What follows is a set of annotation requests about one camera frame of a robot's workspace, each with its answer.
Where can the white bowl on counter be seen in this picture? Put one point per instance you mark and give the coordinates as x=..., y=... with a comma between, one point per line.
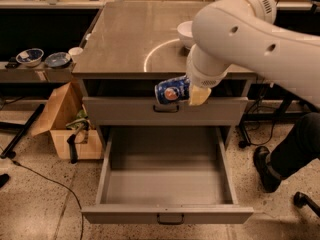
x=185, y=34

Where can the closed grey top drawer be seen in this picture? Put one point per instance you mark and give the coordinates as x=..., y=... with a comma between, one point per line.
x=225, y=111

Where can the small white cup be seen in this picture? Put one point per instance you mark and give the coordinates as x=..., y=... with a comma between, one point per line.
x=75, y=52

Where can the person's black boot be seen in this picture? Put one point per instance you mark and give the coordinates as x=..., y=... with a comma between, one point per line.
x=269, y=182

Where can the person's dark trouser leg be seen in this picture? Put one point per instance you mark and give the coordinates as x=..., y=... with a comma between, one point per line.
x=300, y=147

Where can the open grey middle drawer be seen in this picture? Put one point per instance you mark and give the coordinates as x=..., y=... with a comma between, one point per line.
x=165, y=170

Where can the blue pepsi can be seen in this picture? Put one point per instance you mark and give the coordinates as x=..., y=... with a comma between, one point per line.
x=172, y=90

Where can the low grey shelf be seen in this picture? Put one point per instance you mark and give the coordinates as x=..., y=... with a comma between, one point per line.
x=38, y=74

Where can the grey drawer cabinet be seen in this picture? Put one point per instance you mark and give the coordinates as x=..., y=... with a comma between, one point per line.
x=135, y=44

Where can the black drawer handle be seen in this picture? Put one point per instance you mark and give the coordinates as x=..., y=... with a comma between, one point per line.
x=170, y=219
x=166, y=109

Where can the black handled tool in box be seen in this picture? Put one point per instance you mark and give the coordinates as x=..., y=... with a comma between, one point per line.
x=72, y=145

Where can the black middle drawer handle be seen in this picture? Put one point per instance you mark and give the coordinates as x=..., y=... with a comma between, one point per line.
x=170, y=219

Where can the black top drawer handle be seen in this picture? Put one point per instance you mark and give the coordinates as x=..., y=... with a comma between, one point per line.
x=166, y=109

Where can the open cardboard box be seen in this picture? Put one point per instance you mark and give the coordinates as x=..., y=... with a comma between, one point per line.
x=61, y=109

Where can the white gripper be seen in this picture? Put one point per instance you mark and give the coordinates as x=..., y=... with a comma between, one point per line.
x=204, y=78

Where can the black pole on floor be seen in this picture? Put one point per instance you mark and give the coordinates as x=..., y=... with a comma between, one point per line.
x=20, y=130

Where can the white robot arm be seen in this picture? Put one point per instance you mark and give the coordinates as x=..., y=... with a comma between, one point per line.
x=242, y=32

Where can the blue grey plate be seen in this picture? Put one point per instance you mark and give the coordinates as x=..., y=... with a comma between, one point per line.
x=58, y=60

